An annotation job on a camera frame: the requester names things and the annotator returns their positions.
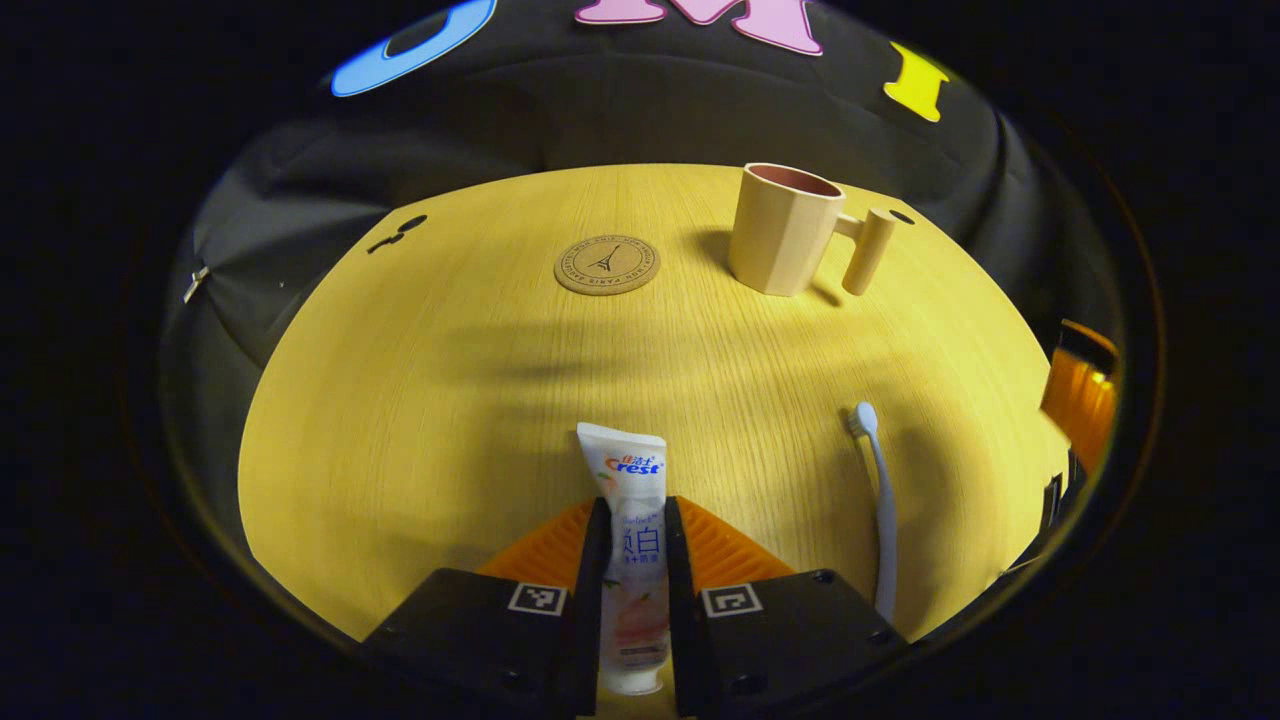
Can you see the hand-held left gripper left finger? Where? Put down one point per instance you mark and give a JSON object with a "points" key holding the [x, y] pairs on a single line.
{"points": [[590, 600]]}

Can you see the white toothpaste tube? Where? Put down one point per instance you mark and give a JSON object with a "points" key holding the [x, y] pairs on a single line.
{"points": [[630, 470]]}

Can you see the round cork coaster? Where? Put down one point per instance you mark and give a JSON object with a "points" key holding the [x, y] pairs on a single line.
{"points": [[607, 265]]}

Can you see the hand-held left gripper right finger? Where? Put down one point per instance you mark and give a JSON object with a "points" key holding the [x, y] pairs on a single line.
{"points": [[682, 600]]}

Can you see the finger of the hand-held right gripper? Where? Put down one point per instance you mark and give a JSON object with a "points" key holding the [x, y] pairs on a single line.
{"points": [[1080, 400]]}

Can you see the beige cup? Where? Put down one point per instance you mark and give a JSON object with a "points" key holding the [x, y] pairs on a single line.
{"points": [[780, 235]]}

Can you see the silver metal clip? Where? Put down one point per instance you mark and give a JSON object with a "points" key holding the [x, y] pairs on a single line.
{"points": [[195, 284]]}

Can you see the light blue toothbrush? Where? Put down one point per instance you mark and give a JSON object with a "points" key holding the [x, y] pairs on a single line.
{"points": [[884, 510]]}

